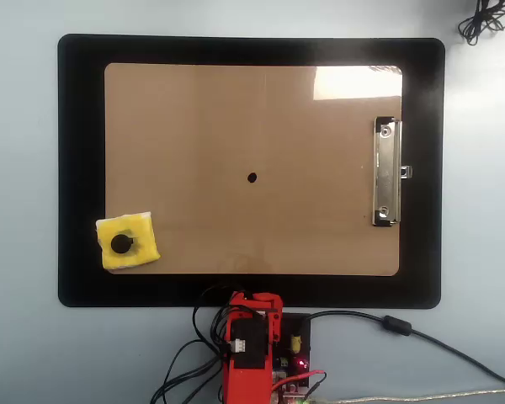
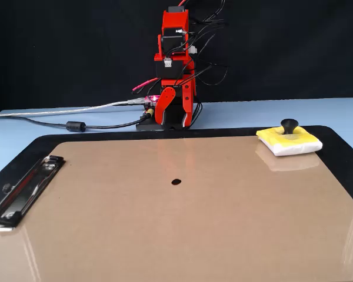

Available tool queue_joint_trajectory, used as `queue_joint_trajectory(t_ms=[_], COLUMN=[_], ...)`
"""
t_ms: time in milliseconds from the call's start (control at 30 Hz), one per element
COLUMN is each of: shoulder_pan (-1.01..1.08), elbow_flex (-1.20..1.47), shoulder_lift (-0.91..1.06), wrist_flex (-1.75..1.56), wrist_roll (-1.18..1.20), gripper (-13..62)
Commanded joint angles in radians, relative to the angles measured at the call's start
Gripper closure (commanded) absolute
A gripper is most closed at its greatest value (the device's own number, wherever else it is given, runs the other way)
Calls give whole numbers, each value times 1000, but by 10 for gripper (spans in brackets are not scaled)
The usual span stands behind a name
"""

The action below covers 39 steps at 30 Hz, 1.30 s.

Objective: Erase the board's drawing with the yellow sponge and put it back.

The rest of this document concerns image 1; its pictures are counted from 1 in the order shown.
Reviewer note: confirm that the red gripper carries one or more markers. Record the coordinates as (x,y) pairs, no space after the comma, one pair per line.
(248,315)

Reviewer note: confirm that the yellow sponge with black knob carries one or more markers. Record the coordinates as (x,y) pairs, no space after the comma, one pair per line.
(145,229)

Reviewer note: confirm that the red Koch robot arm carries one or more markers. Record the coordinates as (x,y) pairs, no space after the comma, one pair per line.
(244,383)

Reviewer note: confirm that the black marker dot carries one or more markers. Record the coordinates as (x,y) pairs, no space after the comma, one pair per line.
(252,177)

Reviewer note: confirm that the black controller board base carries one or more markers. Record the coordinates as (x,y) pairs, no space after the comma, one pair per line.
(298,326)

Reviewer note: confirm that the brown clipboard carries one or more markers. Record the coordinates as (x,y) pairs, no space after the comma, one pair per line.
(235,126)

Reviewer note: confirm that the metal clipboard clip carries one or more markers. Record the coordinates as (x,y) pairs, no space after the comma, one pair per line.
(385,177)

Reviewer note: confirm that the black mat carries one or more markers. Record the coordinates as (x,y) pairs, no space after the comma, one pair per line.
(80,126)

